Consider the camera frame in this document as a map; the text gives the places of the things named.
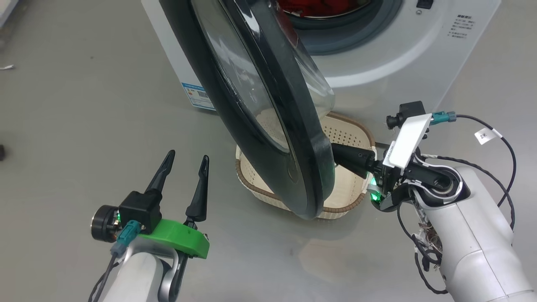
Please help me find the left camera cable teal connector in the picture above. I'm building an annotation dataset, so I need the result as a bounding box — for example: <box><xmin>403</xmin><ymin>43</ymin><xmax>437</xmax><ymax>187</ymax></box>
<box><xmin>88</xmin><ymin>220</ymin><xmax>141</xmax><ymax>302</ymax></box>

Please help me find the camera cable teal connector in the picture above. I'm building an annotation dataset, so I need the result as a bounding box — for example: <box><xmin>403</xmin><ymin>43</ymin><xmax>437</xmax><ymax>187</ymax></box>
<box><xmin>88</xmin><ymin>220</ymin><xmax>141</xmax><ymax>302</ymax></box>
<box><xmin>432</xmin><ymin>110</ymin><xmax>517</xmax><ymax>208</ymax></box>

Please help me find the blue energy label sticker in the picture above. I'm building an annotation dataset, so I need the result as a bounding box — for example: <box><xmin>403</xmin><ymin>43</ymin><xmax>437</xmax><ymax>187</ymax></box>
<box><xmin>181</xmin><ymin>83</ymin><xmax>216</xmax><ymax>111</ymax></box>

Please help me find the black round glass washer door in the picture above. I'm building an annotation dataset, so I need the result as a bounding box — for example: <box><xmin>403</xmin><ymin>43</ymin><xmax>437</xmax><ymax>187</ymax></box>
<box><xmin>159</xmin><ymin>0</ymin><xmax>336</xmax><ymax>221</ymax></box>

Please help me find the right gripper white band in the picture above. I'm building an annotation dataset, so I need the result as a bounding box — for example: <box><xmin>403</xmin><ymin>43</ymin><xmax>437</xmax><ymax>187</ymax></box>
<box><xmin>331</xmin><ymin>113</ymin><xmax>433</xmax><ymax>211</ymax></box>

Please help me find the cream perforated laundry basket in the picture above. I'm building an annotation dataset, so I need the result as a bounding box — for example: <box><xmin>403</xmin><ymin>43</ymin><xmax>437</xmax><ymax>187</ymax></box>
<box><xmin>236</xmin><ymin>111</ymin><xmax>377</xmax><ymax>219</ymax></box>

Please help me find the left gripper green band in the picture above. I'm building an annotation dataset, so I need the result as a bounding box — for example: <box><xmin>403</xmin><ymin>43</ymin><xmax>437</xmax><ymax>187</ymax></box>
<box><xmin>91</xmin><ymin>150</ymin><xmax>211</xmax><ymax>260</ymax></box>

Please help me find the thin black looped cable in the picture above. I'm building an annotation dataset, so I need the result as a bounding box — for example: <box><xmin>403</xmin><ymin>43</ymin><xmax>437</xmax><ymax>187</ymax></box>
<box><xmin>396</xmin><ymin>201</ymin><xmax>449</xmax><ymax>295</ymax></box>

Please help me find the red and white garment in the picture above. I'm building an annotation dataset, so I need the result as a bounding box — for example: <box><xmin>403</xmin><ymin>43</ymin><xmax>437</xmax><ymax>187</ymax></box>
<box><xmin>277</xmin><ymin>0</ymin><xmax>372</xmax><ymax>18</ymax></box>

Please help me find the white cable tag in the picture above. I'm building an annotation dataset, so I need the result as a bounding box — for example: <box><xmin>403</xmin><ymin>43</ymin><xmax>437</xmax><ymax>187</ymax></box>
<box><xmin>475</xmin><ymin>128</ymin><xmax>502</xmax><ymax>146</ymax></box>

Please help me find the white front-load washing machine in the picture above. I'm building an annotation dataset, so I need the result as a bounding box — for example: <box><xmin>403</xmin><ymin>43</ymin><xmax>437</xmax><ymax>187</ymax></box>
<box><xmin>141</xmin><ymin>0</ymin><xmax>502</xmax><ymax>147</ymax></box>

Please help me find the right camera cable teal connector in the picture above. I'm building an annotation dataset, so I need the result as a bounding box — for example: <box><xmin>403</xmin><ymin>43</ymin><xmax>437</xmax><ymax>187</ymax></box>
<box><xmin>432</xmin><ymin>110</ymin><xmax>517</xmax><ymax>208</ymax></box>

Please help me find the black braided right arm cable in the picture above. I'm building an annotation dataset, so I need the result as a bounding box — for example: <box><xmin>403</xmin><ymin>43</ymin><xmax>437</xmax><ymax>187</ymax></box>
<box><xmin>422</xmin><ymin>154</ymin><xmax>516</xmax><ymax>231</ymax></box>

